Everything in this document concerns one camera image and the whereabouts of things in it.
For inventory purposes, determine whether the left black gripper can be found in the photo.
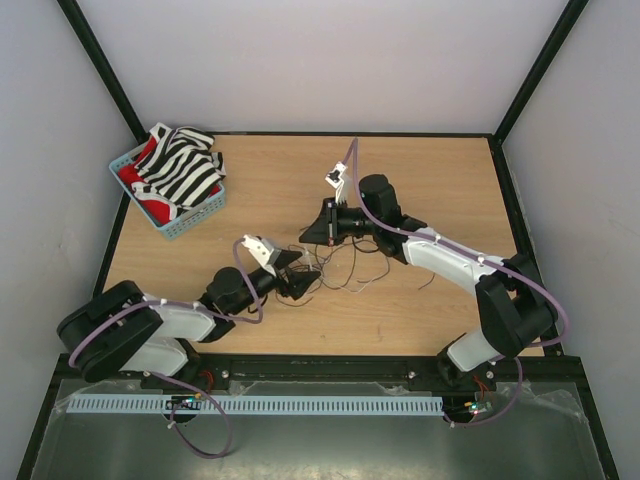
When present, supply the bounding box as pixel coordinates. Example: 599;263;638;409
231;249;320;315

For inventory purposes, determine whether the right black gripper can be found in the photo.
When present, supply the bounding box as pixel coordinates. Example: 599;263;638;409
300;196;380;246

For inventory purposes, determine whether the black wire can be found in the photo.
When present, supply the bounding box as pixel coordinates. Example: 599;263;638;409
277;239;391;306

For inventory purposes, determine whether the white thin wire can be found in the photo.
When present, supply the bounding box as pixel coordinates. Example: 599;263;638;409
309;249;391;296

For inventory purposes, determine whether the white zip tie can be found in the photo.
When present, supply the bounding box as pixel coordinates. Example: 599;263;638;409
300;250;315;271

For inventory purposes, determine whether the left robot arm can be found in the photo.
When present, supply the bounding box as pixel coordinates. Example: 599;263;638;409
56;250;320;388

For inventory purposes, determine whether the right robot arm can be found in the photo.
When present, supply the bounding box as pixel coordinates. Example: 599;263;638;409
299;168;559;389

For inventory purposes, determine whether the light blue plastic basket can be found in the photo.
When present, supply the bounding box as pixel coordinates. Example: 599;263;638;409
108;146;226;240

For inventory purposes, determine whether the red cloth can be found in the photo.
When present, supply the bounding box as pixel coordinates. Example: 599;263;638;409
118;138;177;226

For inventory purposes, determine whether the black white striped cloth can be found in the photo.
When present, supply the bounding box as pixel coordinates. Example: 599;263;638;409
136;122;227;206

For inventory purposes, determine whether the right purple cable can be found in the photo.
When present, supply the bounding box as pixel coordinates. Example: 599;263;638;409
347;138;571;429

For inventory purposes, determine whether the purple cable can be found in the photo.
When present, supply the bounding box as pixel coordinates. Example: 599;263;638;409
67;239;266;459
347;138;571;429

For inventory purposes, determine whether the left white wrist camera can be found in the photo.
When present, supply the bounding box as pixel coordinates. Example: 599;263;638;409
241;234;281;276

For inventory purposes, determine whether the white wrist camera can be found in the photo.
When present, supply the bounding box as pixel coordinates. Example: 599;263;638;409
325;162;352;205
241;234;281;276

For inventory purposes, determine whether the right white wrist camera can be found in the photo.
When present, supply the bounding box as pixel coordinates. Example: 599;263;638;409
325;162;352;205

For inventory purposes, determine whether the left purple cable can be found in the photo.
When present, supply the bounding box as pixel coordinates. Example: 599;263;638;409
67;239;266;459

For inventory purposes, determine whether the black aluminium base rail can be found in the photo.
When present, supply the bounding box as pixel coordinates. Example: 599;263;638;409
54;352;586;391

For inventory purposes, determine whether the light blue slotted cable duct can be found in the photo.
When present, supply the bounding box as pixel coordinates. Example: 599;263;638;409
66;394;443;416

